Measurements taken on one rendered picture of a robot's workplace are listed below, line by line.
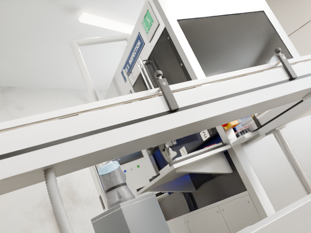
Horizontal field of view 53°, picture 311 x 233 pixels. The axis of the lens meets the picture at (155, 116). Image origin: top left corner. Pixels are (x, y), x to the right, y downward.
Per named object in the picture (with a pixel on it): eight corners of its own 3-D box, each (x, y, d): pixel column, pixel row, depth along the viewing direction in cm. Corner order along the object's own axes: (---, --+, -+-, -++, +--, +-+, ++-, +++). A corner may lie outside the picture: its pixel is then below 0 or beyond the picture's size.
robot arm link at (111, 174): (102, 190, 156) (94, 165, 160) (107, 193, 169) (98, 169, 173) (125, 181, 157) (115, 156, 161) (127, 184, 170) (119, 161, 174)
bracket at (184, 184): (194, 191, 232) (187, 174, 236) (195, 190, 229) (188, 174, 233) (154, 207, 216) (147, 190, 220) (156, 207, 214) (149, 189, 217)
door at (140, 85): (156, 147, 274) (131, 90, 291) (177, 126, 235) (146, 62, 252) (155, 147, 274) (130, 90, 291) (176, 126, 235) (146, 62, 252)
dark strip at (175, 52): (214, 132, 196) (163, 31, 219) (217, 129, 192) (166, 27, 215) (212, 132, 196) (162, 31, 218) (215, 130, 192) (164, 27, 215)
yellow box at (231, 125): (234, 127, 187) (229, 117, 189) (241, 122, 181) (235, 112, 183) (225, 130, 183) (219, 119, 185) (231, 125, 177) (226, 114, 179)
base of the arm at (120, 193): (120, 204, 149) (113, 184, 152) (102, 213, 158) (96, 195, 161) (141, 197, 161) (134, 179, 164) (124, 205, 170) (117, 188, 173)
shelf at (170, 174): (190, 174, 246) (189, 172, 247) (240, 144, 187) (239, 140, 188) (136, 195, 224) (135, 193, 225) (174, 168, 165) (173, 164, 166)
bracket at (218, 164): (230, 173, 190) (220, 153, 194) (233, 171, 187) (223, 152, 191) (184, 192, 174) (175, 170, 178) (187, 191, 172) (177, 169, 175)
